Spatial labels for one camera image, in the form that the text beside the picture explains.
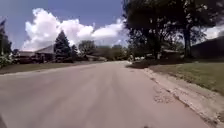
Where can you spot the low house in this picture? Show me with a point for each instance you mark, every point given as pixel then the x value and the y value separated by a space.
pixel 43 53
pixel 94 58

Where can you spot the row of distant trees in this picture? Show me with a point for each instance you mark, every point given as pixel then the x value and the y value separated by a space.
pixel 87 46

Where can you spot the grey asphalt road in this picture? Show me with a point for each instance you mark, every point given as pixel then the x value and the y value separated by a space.
pixel 83 96

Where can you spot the dark conifer tree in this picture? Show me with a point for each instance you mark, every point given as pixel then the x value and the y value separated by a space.
pixel 62 45

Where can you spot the group of large trees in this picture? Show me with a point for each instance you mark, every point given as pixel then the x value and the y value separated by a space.
pixel 160 20

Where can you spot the concrete gutter strip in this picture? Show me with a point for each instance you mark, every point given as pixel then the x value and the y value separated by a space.
pixel 186 94

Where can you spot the grass verge before houses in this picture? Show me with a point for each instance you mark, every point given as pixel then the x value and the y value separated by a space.
pixel 26 67

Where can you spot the dark building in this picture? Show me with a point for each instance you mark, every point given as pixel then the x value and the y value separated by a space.
pixel 210 48

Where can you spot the tall dark tree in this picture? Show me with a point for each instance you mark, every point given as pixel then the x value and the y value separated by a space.
pixel 3 43

